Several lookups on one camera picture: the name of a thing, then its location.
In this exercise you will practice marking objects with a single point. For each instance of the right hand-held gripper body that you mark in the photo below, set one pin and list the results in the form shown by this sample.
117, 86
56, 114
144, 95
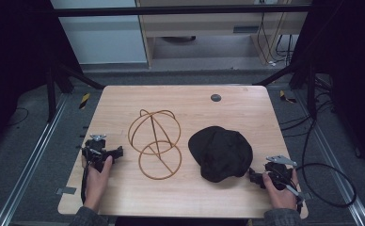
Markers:
279, 174

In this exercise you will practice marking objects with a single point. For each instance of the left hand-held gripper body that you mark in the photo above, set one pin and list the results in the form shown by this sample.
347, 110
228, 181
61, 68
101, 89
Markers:
95, 150

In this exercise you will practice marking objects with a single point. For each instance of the black cap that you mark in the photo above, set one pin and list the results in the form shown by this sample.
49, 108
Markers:
220, 153

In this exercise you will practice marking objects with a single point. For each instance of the person's right hand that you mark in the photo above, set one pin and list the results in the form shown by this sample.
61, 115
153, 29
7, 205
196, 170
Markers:
280, 196

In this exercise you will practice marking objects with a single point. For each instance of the person's left hand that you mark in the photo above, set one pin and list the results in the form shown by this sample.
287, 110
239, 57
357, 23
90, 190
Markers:
96, 183

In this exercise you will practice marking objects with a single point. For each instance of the grey tape strip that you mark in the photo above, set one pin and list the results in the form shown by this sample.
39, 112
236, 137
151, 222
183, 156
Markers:
66, 190

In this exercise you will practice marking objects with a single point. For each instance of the yellow black striped tape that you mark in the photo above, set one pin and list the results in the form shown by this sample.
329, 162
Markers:
84, 100
286, 98

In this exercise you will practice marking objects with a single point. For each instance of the black metal stand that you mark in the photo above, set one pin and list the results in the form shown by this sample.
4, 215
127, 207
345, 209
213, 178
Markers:
311, 91
51, 94

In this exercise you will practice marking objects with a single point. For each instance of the grey round table grommet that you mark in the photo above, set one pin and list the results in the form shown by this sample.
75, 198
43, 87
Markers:
215, 97

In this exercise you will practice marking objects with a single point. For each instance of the white cabinet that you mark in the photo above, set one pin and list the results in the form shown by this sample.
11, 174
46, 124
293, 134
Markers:
102, 40

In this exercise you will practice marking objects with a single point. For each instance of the black curtain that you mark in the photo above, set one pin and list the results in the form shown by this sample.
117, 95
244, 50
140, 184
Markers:
353, 62
17, 56

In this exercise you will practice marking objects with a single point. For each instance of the aluminium floor rail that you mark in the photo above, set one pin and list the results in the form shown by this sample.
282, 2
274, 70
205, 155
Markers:
334, 157
30, 160

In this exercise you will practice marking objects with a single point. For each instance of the black frame crossbar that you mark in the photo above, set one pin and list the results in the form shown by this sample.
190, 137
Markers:
171, 10

